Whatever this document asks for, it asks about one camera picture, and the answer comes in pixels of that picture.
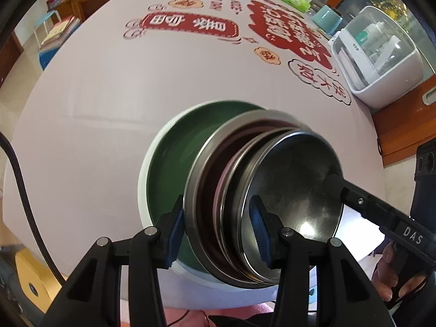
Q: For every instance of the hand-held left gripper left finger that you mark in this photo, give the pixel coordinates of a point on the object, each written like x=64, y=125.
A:
x=175, y=230

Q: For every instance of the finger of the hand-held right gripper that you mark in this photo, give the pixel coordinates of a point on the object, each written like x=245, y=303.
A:
x=361, y=201

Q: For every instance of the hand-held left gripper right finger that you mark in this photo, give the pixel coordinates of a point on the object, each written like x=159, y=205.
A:
x=257, y=226

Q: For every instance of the large stainless steel bowl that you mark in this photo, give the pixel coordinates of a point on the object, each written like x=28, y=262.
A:
x=197, y=190

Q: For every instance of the small stainless steel bowl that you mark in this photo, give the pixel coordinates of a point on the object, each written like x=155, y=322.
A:
x=296, y=184

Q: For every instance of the pink bowl with steel lining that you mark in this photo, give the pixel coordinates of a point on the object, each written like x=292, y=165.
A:
x=224, y=177

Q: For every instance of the plain white plate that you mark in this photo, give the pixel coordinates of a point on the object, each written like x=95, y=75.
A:
x=144, y=177

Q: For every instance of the dark green plate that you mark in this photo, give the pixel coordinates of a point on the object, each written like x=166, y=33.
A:
x=170, y=167

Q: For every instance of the person's right hand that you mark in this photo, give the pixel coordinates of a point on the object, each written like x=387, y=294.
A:
x=385, y=272

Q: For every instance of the wooden sideboard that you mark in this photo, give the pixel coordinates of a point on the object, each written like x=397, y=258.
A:
x=398, y=133

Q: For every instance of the pink cloth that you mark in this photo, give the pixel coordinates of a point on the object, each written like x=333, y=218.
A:
x=221, y=316

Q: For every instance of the white countertop sterilizer appliance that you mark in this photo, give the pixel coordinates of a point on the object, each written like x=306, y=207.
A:
x=385, y=71

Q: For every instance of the yellow object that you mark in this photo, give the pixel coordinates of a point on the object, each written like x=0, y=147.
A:
x=37, y=279

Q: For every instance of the printed pink tablecloth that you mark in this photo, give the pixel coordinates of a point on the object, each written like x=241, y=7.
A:
x=102, y=92

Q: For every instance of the teal box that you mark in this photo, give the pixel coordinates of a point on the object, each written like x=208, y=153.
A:
x=327, y=20

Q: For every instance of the stack of books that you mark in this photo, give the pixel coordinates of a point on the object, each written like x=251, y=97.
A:
x=59, y=30

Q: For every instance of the wooden cabinet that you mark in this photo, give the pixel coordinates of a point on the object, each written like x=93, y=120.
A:
x=88, y=1

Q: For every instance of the blue stool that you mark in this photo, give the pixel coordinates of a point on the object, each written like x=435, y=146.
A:
x=44, y=20

